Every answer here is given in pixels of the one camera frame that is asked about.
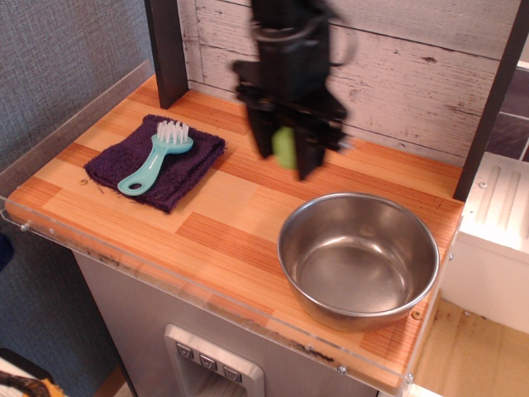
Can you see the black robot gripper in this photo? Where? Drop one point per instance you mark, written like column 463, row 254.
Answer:
column 286, row 87

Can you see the green toy broccoli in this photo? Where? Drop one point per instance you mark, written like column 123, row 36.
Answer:
column 283, row 146

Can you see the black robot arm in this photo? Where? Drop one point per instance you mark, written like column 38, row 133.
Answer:
column 293, row 14

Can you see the stainless steel pot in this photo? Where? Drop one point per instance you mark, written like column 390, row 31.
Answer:
column 357, row 261

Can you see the purple folded towel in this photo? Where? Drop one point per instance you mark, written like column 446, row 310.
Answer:
column 179, row 173

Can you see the teal scrub brush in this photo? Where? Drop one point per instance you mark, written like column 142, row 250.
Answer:
column 171, row 138

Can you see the clear acrylic edge guard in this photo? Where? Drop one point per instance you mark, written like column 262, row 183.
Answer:
column 221, row 258

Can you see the grey toy fridge cabinet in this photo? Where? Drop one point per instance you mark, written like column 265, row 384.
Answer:
column 136, row 315

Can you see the silver dispenser button panel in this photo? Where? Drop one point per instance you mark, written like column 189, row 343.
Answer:
column 202, row 368

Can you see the yellow object bottom left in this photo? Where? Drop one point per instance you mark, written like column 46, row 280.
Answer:
column 14, row 385

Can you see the dark left support post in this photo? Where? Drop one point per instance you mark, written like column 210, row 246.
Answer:
column 167, row 50

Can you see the dark support post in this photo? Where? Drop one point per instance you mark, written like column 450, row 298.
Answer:
column 499, row 89
column 167, row 50

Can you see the dark right support post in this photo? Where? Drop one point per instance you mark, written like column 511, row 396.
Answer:
column 499, row 89

